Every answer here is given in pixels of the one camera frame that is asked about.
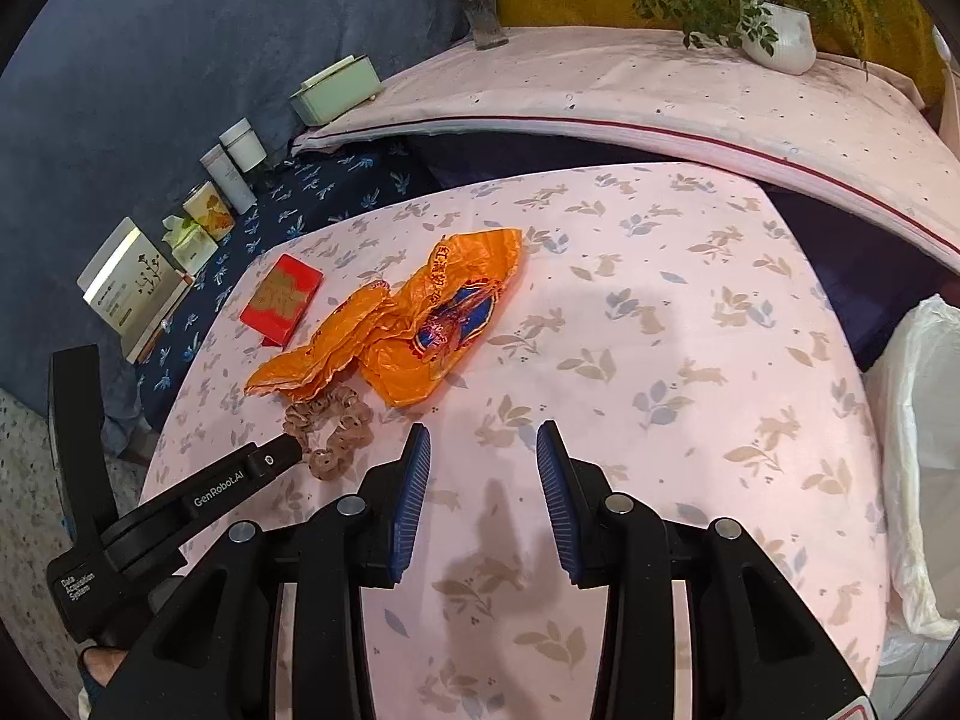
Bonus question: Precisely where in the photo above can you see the blue backdrop cloth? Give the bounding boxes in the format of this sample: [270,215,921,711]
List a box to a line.
[0,0,473,458]

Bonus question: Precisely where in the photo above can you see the potted plant in white pot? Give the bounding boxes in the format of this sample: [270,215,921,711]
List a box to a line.
[634,0,890,80]

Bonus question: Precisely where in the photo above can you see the red box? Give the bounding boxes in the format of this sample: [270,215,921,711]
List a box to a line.
[240,253,325,350]

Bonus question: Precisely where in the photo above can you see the pink floral tablecloth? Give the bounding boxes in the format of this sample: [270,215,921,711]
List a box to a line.
[139,165,897,720]

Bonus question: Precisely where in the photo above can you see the navy floral cloth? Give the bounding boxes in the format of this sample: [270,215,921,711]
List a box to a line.
[135,139,451,428]

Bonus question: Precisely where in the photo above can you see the green tissue box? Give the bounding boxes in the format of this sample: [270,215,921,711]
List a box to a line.
[289,55,382,127]

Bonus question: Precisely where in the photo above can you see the orange plastic bag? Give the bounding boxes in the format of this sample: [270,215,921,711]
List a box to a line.
[245,228,523,407]

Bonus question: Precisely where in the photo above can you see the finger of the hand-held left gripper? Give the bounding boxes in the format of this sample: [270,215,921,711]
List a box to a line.
[247,436,305,477]

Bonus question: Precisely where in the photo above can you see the pink dotted cloth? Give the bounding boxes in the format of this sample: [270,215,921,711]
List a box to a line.
[292,26,960,275]

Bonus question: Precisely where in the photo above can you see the yellow tin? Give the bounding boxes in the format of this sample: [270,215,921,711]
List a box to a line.
[182,181,237,242]

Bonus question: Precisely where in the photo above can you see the white tube bottle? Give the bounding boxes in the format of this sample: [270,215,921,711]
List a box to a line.
[199,144,257,215]

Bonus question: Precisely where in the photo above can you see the green tissue pack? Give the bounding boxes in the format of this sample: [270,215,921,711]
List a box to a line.
[163,214,213,276]

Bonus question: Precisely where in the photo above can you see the person's left hand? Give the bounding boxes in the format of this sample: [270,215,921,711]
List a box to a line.
[81,649,128,695]

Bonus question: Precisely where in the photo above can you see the beige scrunchie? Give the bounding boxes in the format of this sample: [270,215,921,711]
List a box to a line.
[283,385,373,479]

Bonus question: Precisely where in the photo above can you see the white jar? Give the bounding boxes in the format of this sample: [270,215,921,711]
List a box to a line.
[220,118,266,172]

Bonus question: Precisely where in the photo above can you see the trash bin with white liner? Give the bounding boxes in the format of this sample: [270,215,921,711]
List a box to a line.
[862,295,960,642]

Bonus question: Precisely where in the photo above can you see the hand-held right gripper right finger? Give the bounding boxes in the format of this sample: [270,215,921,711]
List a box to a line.
[536,420,875,720]

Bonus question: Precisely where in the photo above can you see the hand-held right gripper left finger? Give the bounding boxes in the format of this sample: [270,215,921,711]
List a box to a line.
[90,424,433,720]

